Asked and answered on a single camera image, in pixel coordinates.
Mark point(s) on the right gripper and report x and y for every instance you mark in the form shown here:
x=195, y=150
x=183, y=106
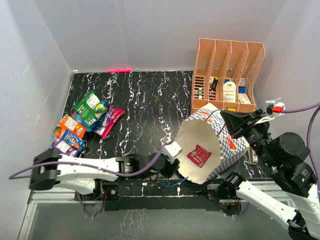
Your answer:
x=234, y=120

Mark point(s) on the orange candy pack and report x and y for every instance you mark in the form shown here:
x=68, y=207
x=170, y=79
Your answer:
x=68, y=123

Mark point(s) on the blue checkered paper bag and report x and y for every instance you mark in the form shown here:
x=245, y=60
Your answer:
x=206, y=128

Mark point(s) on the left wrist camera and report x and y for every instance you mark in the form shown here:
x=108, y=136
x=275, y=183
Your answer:
x=171, y=149

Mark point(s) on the blue stamp pad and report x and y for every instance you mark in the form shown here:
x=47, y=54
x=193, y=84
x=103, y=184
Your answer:
x=242, y=90

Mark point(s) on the blue cookie pack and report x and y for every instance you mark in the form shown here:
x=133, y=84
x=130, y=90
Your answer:
x=73, y=140

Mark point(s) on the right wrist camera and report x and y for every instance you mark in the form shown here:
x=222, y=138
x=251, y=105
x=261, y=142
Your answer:
x=274, y=109

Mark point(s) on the magenta purple candy pack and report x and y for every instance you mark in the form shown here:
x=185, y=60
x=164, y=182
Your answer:
x=108, y=116

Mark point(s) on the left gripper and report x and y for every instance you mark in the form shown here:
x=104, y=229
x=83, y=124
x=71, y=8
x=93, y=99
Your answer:
x=169, y=166

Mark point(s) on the blue snack bag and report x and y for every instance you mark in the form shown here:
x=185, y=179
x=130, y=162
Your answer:
x=95, y=126

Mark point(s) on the glue stick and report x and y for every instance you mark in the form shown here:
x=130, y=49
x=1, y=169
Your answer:
x=200, y=93

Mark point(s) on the orange desk organizer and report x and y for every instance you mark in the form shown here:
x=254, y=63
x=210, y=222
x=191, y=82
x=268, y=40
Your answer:
x=225, y=59

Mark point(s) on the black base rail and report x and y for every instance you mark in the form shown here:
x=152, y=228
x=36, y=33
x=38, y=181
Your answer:
x=151, y=195

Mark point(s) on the pink snack bag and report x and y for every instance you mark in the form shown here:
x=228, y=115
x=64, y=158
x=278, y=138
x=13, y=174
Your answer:
x=104, y=131

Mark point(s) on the black yellow highlighter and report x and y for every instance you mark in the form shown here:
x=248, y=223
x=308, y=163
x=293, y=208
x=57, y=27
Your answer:
x=214, y=84

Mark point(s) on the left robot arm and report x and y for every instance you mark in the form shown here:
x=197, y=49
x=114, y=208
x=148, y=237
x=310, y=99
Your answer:
x=54, y=169

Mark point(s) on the white red paper box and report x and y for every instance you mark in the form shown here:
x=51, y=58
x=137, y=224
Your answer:
x=243, y=98

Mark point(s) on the red white staples box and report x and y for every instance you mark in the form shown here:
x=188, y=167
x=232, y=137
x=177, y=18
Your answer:
x=242, y=82

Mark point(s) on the red snack packet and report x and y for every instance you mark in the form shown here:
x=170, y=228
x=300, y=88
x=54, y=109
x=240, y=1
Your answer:
x=199, y=156

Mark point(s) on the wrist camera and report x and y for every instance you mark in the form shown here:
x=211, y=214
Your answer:
x=274, y=109
x=171, y=149

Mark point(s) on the white tube with label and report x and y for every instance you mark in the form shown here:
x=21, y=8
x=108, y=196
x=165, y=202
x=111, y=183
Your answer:
x=229, y=92

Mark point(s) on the green candy pack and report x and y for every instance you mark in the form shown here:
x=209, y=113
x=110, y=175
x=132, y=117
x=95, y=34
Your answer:
x=90, y=108

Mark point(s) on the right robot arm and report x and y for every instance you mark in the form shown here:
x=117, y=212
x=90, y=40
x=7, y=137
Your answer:
x=285, y=156

